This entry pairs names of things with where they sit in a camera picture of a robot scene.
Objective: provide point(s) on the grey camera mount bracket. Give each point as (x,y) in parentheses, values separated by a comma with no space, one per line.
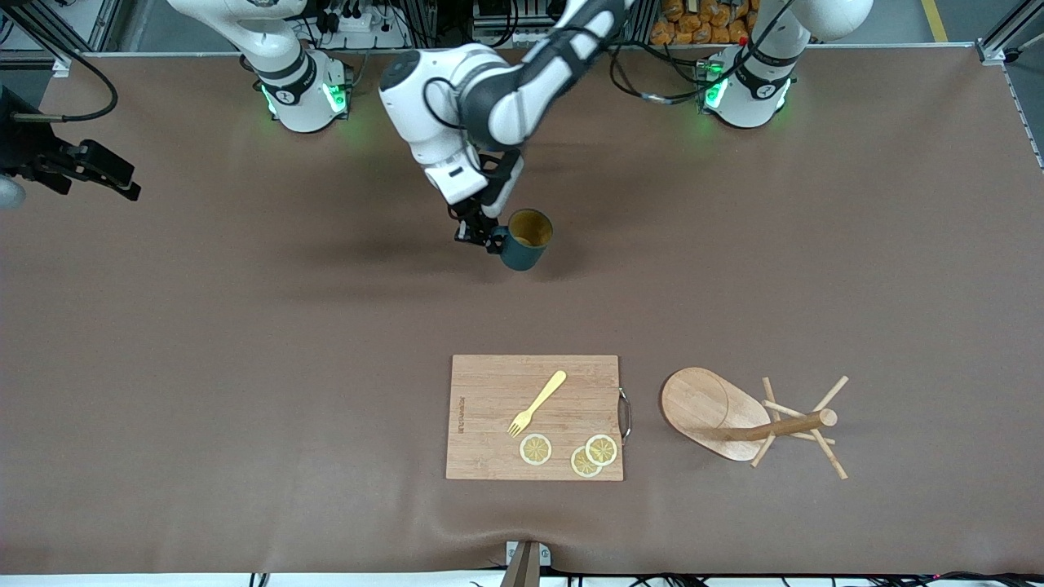
(526,562)

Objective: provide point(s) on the yellow plastic fork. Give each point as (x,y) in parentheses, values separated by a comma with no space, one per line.
(540,401)

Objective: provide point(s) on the dark equipment rack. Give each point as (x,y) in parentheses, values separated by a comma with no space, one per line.
(497,16)

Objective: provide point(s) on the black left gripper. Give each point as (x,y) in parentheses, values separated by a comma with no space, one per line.
(474,218)

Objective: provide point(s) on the wooden mug tree rack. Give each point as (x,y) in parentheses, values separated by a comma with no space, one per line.
(701,408)

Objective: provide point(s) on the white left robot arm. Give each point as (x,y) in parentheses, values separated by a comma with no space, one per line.
(424,98)

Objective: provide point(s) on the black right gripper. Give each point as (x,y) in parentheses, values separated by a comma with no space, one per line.
(26,148)

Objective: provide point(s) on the white power strip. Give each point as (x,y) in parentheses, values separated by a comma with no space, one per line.
(359,24)

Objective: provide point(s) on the wooden cutting board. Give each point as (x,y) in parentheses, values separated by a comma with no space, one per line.
(489,408)

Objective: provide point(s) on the aluminium frame profile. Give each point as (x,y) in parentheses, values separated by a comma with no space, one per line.
(1007,37)
(49,33)

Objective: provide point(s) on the teal mug yellow inside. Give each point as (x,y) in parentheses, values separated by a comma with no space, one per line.
(522,257)

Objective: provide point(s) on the orange packets pile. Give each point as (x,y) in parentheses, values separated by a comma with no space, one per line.
(693,20)

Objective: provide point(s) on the lemon slice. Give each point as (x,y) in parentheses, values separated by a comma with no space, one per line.
(581,465)
(535,449)
(601,450)

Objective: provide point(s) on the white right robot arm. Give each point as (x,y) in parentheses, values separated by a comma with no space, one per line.
(298,90)

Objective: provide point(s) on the brown table mat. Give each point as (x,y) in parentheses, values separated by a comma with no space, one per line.
(245,367)

